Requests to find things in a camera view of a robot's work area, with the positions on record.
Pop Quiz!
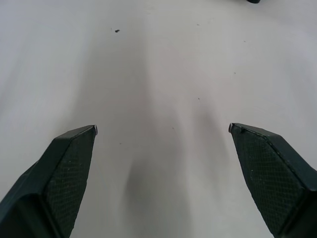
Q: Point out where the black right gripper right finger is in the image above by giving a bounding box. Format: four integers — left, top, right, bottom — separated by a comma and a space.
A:
228, 122, 317, 238

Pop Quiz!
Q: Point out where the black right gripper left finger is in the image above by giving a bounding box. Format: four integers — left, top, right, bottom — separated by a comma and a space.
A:
0, 124, 99, 238

